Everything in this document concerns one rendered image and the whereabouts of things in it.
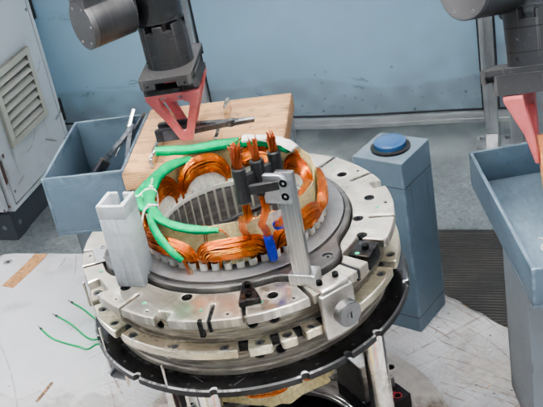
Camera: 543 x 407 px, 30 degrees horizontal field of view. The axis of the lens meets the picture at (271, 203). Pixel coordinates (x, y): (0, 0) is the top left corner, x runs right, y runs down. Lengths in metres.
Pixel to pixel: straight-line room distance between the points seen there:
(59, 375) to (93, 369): 0.05
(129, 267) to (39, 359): 0.54
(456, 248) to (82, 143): 1.67
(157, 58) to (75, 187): 0.21
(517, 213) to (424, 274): 0.25
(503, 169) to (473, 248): 1.75
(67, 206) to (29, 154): 2.23
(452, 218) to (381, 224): 2.11
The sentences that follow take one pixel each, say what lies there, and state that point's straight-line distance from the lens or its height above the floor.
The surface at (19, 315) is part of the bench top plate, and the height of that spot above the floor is 0.78.
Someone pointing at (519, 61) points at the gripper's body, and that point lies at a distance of 1.01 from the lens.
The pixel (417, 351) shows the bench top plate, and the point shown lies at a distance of 1.33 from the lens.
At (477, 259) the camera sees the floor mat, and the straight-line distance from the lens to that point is 2.88.
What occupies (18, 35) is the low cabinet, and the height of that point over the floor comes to 0.59.
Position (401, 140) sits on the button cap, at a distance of 1.26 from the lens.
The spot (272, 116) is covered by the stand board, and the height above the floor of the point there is 1.07.
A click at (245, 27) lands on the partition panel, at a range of 3.46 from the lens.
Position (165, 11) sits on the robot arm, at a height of 1.25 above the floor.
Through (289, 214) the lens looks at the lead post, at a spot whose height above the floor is 1.17.
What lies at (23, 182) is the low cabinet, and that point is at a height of 0.16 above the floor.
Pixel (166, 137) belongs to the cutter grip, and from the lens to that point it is 1.27.
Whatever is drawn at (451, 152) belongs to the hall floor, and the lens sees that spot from 3.47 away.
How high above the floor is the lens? 1.61
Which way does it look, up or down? 29 degrees down
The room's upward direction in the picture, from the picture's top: 11 degrees counter-clockwise
